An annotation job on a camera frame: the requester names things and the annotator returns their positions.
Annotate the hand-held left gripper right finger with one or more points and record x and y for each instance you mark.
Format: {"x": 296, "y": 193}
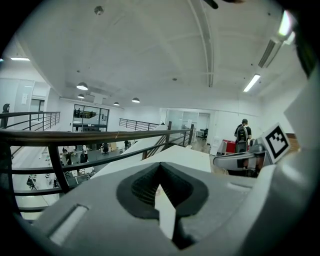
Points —
{"x": 215, "y": 212}

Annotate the ceiling tube light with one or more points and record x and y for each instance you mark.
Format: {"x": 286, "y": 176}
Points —
{"x": 19, "y": 58}
{"x": 251, "y": 83}

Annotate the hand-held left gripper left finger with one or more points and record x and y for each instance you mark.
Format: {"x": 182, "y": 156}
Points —
{"x": 100, "y": 225}

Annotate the black metal railing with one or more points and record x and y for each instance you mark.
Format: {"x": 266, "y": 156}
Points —
{"x": 75, "y": 136}

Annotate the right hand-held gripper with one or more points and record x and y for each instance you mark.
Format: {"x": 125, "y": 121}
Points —
{"x": 300, "y": 120}

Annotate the small black office chair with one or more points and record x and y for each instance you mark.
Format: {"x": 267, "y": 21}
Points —
{"x": 205, "y": 133}

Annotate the black pendant lamp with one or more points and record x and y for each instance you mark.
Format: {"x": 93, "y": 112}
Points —
{"x": 82, "y": 86}
{"x": 80, "y": 96}
{"x": 116, "y": 103}
{"x": 135, "y": 100}

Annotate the white water dispenser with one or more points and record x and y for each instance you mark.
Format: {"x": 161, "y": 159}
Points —
{"x": 216, "y": 145}

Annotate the red cabinet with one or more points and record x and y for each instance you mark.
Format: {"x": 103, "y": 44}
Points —
{"x": 226, "y": 147}

